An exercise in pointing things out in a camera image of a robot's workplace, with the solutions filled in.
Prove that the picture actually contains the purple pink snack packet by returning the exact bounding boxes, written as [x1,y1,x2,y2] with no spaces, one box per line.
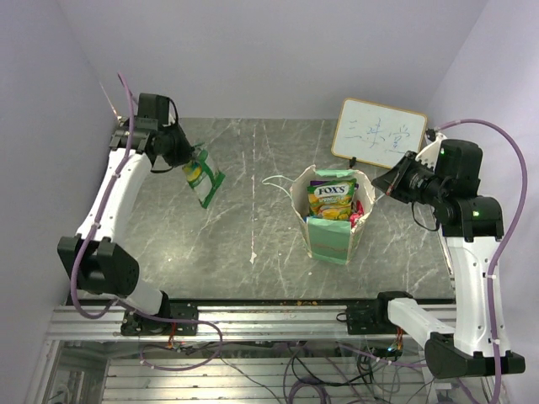
[349,199,365,228]

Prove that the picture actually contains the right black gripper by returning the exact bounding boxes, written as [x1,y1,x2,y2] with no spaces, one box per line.
[371,150,448,206]

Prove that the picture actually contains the green patterned paper bag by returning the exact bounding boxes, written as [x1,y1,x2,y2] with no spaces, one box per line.
[261,164,387,266]

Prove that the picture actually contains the small whiteboard with writing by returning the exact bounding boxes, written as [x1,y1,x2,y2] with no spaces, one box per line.
[331,98,428,168]

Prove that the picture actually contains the aluminium rail frame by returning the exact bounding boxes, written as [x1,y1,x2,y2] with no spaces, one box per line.
[45,300,464,344]

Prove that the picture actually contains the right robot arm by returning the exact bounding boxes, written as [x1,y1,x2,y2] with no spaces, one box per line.
[371,136,526,379]

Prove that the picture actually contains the yellow Fox's candy bag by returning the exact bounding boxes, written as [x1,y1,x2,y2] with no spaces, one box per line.
[307,178,357,221]

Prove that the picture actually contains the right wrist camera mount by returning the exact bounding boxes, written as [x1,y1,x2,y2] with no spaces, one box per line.
[414,131,446,171]

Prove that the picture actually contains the tangled cables under frame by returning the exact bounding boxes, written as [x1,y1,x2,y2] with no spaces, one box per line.
[138,323,464,404]

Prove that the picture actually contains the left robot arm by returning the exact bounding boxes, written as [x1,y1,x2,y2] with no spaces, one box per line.
[57,93,195,334]

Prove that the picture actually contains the green snack packet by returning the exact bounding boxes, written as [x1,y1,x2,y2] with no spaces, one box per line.
[182,147,225,209]

